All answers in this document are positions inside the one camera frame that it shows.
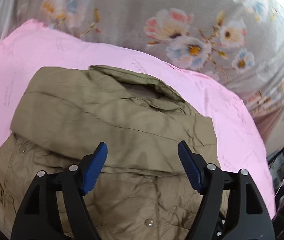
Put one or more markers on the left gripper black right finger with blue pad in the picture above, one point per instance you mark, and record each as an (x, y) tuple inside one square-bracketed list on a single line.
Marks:
[(231, 206)]

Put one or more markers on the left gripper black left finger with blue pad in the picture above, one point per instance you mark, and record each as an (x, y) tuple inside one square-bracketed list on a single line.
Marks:
[(38, 215)]

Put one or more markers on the olive quilted puffer jacket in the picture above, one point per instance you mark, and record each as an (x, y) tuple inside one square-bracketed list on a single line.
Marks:
[(142, 191)]

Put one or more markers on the pink quilt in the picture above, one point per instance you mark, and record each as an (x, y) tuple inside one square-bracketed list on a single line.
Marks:
[(34, 45)]

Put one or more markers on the grey floral bed sheet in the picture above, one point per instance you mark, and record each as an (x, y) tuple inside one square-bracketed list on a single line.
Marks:
[(239, 43)]

